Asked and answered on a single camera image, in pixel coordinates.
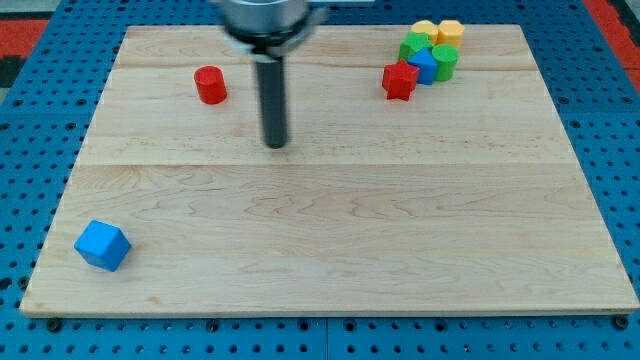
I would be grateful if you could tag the yellow round block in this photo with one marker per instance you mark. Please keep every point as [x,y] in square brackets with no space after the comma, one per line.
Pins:
[426,27]

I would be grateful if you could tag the blue pentagon block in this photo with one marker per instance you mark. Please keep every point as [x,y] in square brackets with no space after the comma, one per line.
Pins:
[426,64]

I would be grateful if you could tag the green star block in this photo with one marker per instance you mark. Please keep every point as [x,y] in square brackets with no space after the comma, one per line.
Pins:
[412,44]

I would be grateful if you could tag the green cylinder block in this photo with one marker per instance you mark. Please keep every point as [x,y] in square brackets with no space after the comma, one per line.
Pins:
[446,57]

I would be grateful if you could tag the blue cube block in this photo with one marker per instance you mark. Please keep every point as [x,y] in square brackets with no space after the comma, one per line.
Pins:
[102,245]

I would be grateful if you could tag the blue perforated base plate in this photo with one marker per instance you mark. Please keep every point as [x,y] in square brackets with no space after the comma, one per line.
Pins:
[63,53]

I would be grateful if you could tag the wooden board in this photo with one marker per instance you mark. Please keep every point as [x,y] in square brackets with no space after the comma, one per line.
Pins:
[466,200]

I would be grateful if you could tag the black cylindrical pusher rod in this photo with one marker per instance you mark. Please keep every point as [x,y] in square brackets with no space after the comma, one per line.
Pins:
[272,96]

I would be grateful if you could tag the red cylinder block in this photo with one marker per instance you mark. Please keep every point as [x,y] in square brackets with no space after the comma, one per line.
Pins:
[210,84]

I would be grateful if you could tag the red star block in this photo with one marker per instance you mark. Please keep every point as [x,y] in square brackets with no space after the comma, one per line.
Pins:
[399,80]

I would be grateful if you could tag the yellow hexagon block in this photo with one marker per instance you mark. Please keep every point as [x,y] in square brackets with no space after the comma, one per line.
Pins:
[450,32]

